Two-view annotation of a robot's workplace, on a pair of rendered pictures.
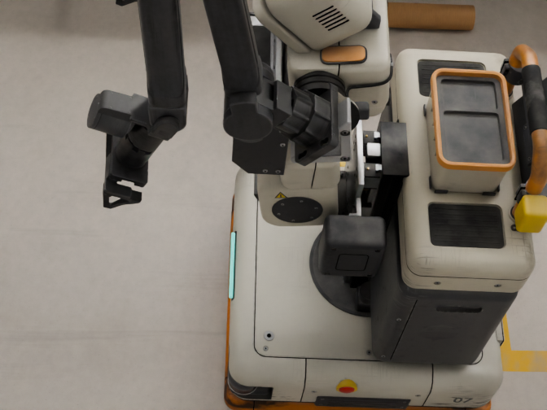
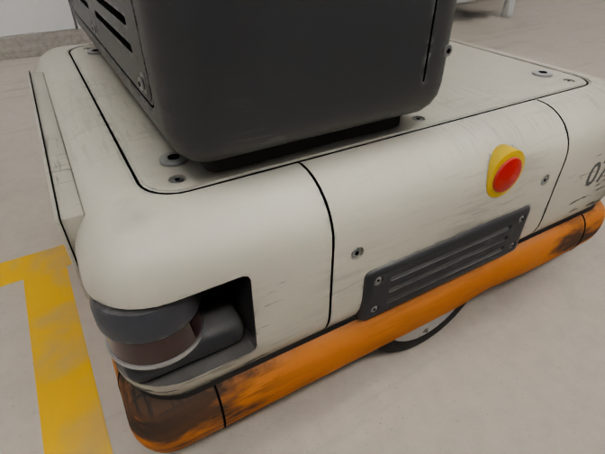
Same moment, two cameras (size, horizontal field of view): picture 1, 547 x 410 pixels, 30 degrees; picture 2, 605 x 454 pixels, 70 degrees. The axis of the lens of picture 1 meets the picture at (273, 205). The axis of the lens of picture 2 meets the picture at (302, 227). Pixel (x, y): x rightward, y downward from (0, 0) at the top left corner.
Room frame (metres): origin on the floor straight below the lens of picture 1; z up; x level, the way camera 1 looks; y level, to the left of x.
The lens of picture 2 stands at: (1.75, -0.50, 0.44)
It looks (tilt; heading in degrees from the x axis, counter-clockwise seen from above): 36 degrees down; 156
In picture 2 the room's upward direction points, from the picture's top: straight up
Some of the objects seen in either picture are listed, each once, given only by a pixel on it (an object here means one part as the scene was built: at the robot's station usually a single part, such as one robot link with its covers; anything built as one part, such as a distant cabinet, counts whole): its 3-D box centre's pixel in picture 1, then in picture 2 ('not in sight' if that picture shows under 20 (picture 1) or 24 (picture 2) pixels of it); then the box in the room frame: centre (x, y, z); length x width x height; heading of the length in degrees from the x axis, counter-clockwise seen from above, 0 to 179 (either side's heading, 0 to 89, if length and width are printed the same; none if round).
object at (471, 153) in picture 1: (466, 133); not in sight; (1.20, -0.36, 0.87); 0.23 x 0.15 x 0.11; 6
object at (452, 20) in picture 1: (426, 15); not in sight; (2.24, -0.40, 0.04); 0.30 x 0.08 x 0.08; 97
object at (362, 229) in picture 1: (317, 201); not in sight; (1.11, -0.09, 0.68); 0.28 x 0.27 x 0.25; 6
